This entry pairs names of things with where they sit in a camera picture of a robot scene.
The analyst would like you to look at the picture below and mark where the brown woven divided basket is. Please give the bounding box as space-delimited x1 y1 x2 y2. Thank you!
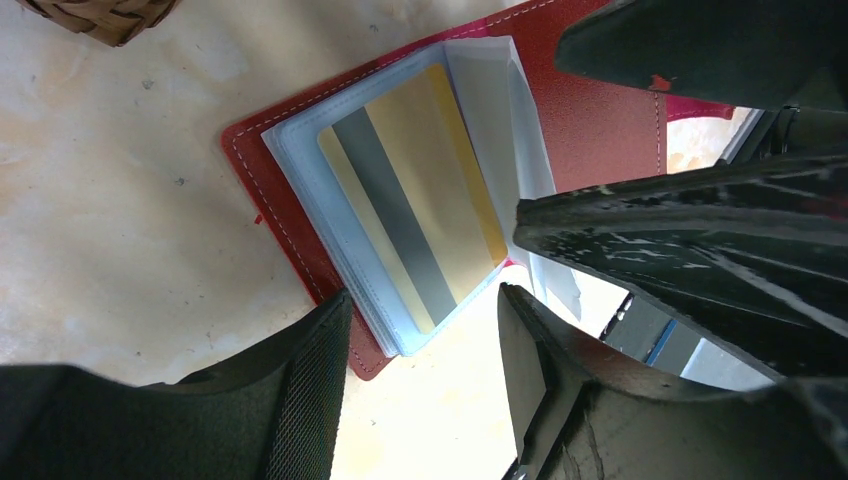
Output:
18 0 181 47

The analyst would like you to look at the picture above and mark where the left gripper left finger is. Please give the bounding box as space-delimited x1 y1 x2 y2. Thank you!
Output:
1 291 353 479

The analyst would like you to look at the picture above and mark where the gold credit card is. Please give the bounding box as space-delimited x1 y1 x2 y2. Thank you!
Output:
317 64 508 334

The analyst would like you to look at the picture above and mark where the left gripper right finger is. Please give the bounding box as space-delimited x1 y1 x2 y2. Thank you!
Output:
497 283 847 479

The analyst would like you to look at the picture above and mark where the red leather card holder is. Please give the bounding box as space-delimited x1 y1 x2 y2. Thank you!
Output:
221 1 733 380

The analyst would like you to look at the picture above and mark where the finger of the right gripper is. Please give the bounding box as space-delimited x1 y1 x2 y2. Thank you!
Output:
555 1 847 112
513 155 847 377

